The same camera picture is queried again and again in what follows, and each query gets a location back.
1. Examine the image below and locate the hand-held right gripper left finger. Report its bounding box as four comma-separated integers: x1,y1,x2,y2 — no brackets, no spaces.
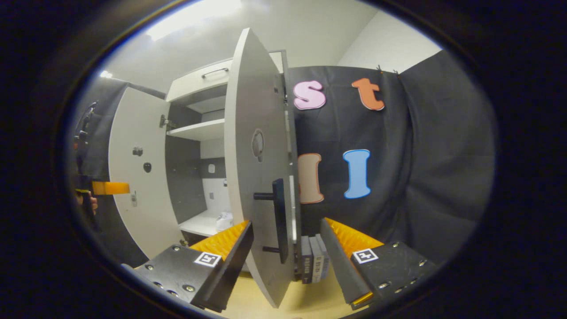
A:
122,220,255,313

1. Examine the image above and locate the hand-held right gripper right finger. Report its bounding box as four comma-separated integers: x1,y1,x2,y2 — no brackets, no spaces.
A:
320,217,439,311

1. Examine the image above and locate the white cabinet door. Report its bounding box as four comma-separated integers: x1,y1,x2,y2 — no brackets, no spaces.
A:
109,86,184,260
224,27,302,308

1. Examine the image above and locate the white canvas shoe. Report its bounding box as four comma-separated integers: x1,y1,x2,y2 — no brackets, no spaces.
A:
216,211,234,232

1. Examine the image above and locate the white shoe cabinet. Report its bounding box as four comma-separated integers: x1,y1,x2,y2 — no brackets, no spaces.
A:
165,50,303,280

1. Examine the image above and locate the white cabinet shelf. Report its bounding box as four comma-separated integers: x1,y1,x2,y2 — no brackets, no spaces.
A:
167,118,225,141

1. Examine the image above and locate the white cabinet drawer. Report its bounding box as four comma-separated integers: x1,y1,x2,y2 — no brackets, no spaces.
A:
166,51,284,103

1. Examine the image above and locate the light grey book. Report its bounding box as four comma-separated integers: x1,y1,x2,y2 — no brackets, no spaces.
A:
309,236,324,283

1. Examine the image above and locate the dark grey book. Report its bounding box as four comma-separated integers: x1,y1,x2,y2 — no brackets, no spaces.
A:
301,236,313,284

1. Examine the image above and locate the black door handle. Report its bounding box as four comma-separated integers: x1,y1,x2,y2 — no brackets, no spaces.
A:
253,178,290,265

